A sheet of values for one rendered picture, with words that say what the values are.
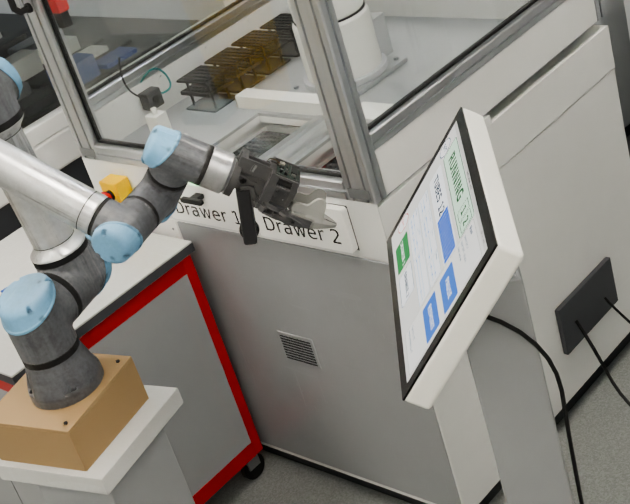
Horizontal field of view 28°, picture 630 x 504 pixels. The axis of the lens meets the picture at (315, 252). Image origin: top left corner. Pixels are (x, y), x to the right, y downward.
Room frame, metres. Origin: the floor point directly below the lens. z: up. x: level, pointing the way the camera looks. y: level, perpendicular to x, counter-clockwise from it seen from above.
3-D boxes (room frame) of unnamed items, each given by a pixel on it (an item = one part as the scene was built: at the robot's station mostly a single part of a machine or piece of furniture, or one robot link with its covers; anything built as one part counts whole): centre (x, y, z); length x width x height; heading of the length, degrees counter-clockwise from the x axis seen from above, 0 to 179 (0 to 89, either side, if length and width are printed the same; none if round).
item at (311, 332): (3.01, -0.19, 0.40); 1.03 x 0.95 x 0.80; 40
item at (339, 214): (2.49, 0.01, 0.87); 0.29 x 0.02 x 0.11; 40
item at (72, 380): (2.14, 0.55, 0.91); 0.15 x 0.15 x 0.10
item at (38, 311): (2.14, 0.54, 1.03); 0.13 x 0.12 x 0.14; 147
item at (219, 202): (2.73, 0.21, 0.87); 0.29 x 0.02 x 0.11; 40
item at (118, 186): (2.97, 0.44, 0.88); 0.07 x 0.05 x 0.07; 40
